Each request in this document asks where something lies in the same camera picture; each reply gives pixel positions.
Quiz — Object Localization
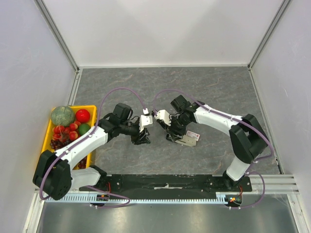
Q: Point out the silver and black stapler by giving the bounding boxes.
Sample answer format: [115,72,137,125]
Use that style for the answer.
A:
[166,134,197,147]

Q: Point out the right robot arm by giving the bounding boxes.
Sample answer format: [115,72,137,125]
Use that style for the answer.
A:
[157,95,272,191]

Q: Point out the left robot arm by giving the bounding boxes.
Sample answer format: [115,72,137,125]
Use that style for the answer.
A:
[33,103,152,200]

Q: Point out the red white staple box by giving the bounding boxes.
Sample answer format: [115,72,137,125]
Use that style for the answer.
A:
[186,131,200,141]

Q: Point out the green avocado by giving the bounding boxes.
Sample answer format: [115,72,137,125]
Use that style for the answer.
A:
[78,123,91,136]

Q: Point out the red apple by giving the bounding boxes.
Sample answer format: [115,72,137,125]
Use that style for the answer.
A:
[75,109,91,123]

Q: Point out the peach fruit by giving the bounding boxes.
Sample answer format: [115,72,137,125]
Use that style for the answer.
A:
[69,121,81,132]

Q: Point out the red cherry tomato cluster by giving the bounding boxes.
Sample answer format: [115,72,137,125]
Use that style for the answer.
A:
[52,125,79,141]

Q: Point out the green striped melon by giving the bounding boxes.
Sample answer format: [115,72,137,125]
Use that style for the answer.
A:
[51,106,75,127]

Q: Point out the purple grape bunch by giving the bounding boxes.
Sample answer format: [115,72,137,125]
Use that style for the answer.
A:
[50,139,87,169]

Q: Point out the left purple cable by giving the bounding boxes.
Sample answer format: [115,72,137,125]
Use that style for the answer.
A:
[39,87,149,209]

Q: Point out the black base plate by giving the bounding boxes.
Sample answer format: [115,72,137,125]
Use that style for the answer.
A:
[94,174,252,193]

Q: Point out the grey cable duct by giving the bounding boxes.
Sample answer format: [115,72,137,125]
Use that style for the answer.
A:
[45,192,233,204]

